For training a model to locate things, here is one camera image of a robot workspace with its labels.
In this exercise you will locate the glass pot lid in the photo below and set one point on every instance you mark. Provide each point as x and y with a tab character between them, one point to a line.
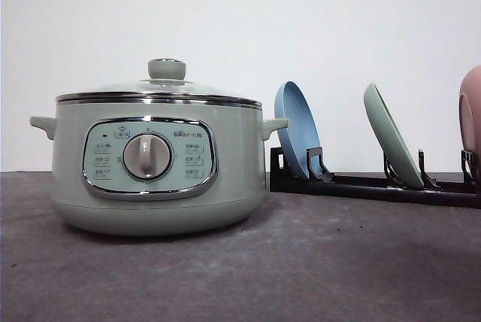
165	83

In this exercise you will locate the pink plate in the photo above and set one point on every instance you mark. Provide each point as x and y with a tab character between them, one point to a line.
470	116

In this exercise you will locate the blue plate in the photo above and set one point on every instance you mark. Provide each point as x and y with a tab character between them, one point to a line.
302	132

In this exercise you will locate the green electric steamer pot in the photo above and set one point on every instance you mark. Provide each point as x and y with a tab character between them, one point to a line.
157	165

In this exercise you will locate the green plate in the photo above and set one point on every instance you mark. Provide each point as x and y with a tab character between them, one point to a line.
390	138

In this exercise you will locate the black dish rack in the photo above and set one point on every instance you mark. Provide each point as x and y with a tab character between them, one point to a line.
467	193

